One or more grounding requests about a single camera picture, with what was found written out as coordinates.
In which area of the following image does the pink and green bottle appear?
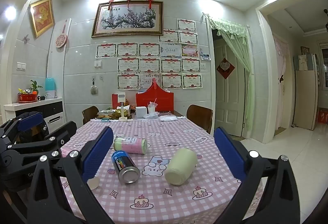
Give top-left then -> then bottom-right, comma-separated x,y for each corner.
113,136 -> 148,155

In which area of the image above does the red gift bag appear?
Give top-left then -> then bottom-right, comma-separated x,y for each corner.
136,78 -> 175,113

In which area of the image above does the green potted plant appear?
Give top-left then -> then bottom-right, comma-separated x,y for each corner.
29,80 -> 43,95

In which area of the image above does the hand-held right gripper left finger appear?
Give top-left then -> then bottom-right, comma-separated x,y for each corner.
27,126 -> 114,224

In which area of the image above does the round pink wall ornament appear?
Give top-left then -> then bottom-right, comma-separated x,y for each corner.
56,19 -> 69,49

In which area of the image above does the pink checked tablecloth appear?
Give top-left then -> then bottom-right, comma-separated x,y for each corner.
60,118 -> 264,224

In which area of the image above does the white stand lamp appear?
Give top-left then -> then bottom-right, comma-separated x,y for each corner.
118,92 -> 128,121

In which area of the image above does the white panel door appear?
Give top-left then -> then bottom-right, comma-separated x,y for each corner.
214,37 -> 246,137

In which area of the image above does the dark spray can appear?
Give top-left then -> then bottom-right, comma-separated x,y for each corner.
111,151 -> 141,184

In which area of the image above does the black and white sideboard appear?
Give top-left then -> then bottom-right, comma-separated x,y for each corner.
4,97 -> 64,132

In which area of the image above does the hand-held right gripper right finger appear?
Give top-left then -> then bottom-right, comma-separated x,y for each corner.
214,127 -> 301,224

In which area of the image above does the white refrigerator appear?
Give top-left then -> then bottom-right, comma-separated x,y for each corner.
293,54 -> 319,130

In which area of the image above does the teal white humidifier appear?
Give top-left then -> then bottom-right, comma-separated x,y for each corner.
45,77 -> 57,99

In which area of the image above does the cream cup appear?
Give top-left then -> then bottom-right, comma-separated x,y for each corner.
164,147 -> 198,186

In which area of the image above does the beige round lid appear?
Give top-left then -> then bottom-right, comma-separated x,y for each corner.
87,176 -> 100,190

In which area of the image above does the framed red picture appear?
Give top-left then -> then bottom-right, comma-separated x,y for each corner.
29,0 -> 55,38

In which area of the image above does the green door curtain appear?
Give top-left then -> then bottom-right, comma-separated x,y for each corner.
208,18 -> 254,135

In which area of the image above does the red diamond door decoration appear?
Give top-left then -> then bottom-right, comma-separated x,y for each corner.
216,58 -> 235,80

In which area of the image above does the white square box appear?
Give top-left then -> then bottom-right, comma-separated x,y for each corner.
136,106 -> 148,119

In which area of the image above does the brown wooden chair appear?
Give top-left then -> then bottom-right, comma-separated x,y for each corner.
82,106 -> 100,126
186,104 -> 214,135

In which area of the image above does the white cup with straws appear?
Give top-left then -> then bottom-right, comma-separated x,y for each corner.
147,102 -> 159,115

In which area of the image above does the framed plum blossom painting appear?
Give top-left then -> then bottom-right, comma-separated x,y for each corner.
91,0 -> 164,38

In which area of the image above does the small red box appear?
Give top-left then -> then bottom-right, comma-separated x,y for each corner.
112,93 -> 129,110

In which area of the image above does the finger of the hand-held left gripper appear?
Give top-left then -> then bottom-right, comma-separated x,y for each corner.
10,121 -> 78,163
0,113 -> 44,146

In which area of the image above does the group of award certificates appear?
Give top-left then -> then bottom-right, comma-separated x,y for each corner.
96,18 -> 203,91

